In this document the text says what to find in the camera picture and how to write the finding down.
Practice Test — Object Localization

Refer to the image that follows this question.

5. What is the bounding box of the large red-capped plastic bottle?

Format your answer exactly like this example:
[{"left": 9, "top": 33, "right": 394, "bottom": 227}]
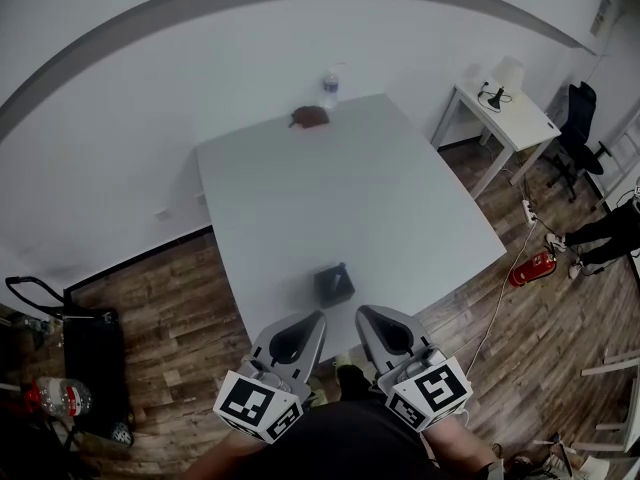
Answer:
[{"left": 24, "top": 376, "right": 94, "bottom": 419}]

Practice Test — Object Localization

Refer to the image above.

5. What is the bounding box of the black office chair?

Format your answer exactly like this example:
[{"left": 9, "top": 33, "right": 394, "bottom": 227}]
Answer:
[{"left": 545, "top": 81, "right": 612, "bottom": 203}]

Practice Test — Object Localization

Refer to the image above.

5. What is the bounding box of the black pen holder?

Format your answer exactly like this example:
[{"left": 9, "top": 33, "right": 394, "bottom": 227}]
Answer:
[{"left": 313, "top": 261, "right": 357, "bottom": 310}]

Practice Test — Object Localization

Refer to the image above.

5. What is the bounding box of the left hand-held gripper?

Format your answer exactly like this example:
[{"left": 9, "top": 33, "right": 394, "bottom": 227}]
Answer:
[{"left": 213, "top": 310, "right": 329, "bottom": 445}]

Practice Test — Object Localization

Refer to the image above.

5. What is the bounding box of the white frame chair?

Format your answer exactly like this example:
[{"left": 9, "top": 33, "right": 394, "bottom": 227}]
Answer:
[{"left": 579, "top": 348, "right": 640, "bottom": 455}]

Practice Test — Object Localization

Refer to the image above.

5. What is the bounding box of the black trolley case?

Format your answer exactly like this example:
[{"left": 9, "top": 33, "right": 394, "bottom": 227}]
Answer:
[{"left": 4, "top": 275, "right": 135, "bottom": 448}]

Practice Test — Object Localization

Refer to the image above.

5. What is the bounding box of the white cable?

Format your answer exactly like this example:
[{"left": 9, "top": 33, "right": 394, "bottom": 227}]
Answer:
[{"left": 462, "top": 220, "right": 539, "bottom": 379}]

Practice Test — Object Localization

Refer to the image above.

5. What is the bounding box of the person's black clothing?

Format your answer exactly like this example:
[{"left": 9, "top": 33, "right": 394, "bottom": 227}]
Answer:
[{"left": 234, "top": 365, "right": 484, "bottom": 480}]

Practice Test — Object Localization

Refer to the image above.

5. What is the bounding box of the person's right forearm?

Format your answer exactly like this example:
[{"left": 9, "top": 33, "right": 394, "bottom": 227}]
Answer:
[{"left": 422, "top": 415, "right": 504, "bottom": 480}]

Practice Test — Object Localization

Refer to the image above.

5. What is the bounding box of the red fire extinguisher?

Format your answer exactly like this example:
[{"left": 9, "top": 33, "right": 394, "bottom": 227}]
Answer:
[{"left": 508, "top": 248, "right": 558, "bottom": 288}]

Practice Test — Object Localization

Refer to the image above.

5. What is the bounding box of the white side table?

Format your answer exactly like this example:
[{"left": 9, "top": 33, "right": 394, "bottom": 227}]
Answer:
[{"left": 430, "top": 81, "right": 563, "bottom": 200}]

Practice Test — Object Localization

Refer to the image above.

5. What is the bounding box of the white lamp shade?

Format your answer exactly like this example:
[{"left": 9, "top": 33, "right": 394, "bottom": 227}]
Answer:
[{"left": 492, "top": 56, "right": 525, "bottom": 94}]

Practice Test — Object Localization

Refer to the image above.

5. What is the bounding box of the clear plastic water bottle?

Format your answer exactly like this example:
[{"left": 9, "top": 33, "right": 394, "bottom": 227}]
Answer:
[{"left": 321, "top": 62, "right": 347, "bottom": 112}]

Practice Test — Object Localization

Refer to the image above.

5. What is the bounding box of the person's left forearm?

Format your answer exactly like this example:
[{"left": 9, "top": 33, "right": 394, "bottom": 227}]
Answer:
[{"left": 182, "top": 430, "right": 269, "bottom": 480}]

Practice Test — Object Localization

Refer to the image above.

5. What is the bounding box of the brown cap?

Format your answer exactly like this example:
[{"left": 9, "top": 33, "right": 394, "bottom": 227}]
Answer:
[{"left": 288, "top": 105, "right": 331, "bottom": 130}]

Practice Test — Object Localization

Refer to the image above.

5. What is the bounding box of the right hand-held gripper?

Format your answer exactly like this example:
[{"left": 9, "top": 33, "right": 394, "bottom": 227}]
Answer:
[{"left": 355, "top": 304, "right": 474, "bottom": 434}]

